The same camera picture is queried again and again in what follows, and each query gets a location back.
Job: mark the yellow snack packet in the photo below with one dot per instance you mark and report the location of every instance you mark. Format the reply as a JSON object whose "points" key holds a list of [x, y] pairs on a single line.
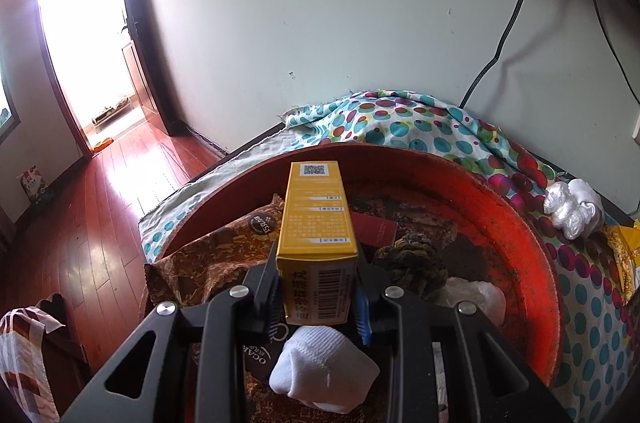
{"points": [[625, 253]]}

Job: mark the wooden window frame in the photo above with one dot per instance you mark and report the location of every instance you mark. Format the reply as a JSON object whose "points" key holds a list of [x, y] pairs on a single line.
{"points": [[11, 113]]}

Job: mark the white rolled sock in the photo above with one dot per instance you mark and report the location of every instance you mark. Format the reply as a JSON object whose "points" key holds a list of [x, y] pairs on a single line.
{"points": [[320, 363]]}

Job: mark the striped plastic bag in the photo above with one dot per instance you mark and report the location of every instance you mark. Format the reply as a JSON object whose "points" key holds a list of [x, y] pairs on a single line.
{"points": [[22, 363]]}

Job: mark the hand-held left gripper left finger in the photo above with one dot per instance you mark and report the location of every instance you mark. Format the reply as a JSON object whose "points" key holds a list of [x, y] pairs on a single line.
{"points": [[265, 298]]}

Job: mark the dark wooden door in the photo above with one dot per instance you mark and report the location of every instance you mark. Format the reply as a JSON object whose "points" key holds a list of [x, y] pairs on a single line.
{"points": [[150, 53]]}

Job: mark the yellow medicine box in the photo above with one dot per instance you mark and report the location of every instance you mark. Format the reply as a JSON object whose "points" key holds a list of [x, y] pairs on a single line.
{"points": [[315, 223]]}

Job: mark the polka dot cloth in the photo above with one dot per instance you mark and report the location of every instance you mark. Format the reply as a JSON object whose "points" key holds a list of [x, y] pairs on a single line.
{"points": [[400, 118]]}

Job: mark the crumpled clear plastic bag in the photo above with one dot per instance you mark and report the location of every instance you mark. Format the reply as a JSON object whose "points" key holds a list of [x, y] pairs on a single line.
{"points": [[480, 295]]}

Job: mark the printed bag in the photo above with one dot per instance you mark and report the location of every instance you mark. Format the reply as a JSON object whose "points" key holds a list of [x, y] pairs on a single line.
{"points": [[34, 185]]}

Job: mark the red small box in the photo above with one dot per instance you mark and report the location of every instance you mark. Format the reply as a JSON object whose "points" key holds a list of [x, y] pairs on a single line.
{"points": [[372, 228]]}

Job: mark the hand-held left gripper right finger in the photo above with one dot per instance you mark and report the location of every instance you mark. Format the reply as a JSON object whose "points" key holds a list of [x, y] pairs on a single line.
{"points": [[364, 313]]}

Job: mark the dark wooden chair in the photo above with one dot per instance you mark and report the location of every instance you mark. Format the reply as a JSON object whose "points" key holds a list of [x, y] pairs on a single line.
{"points": [[65, 343]]}

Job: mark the red round basin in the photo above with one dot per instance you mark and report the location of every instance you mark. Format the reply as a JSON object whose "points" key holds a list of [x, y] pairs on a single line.
{"points": [[510, 243]]}

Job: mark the orange floor mat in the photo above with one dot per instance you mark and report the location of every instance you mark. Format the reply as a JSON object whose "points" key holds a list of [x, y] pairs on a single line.
{"points": [[102, 145]]}

